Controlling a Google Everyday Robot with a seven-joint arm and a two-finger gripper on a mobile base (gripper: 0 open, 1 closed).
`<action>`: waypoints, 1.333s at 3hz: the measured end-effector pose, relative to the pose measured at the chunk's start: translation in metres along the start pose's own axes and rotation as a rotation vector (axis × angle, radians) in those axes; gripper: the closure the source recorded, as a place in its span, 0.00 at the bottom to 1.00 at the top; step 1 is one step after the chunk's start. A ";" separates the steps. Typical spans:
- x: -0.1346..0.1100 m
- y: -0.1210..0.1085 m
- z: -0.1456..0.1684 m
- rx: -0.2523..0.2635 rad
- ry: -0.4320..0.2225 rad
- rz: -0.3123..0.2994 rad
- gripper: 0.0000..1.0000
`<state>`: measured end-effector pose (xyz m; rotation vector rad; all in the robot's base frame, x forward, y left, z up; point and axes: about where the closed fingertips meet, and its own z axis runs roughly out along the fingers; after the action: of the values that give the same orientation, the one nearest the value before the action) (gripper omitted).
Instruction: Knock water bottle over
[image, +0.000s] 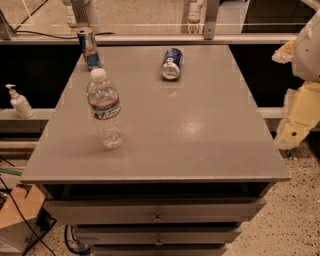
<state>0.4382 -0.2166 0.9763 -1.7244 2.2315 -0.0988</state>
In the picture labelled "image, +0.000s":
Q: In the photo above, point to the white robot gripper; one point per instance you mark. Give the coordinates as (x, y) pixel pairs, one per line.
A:
(310, 55)

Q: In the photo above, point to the clear plastic water bottle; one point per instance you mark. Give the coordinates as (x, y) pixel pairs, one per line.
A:
(104, 103)

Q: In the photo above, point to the white pump soap bottle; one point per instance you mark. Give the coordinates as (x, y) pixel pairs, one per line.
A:
(19, 103)

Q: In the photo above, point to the blue pepsi can lying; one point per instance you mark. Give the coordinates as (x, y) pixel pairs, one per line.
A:
(171, 66)

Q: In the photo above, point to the grey drawer cabinet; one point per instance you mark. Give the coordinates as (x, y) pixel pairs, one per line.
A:
(197, 152)

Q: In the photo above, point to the top drawer knob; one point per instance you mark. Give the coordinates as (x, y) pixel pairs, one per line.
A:
(157, 219)

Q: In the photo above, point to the drawer knob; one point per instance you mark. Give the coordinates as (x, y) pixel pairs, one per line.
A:
(157, 219)
(159, 242)

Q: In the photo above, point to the upright red bull can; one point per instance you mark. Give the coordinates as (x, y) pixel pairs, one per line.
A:
(89, 47)

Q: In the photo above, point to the cardboard box on floor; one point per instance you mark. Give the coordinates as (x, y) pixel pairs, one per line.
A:
(18, 218)

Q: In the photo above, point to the grey metal shelf rail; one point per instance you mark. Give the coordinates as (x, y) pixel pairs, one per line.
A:
(171, 39)

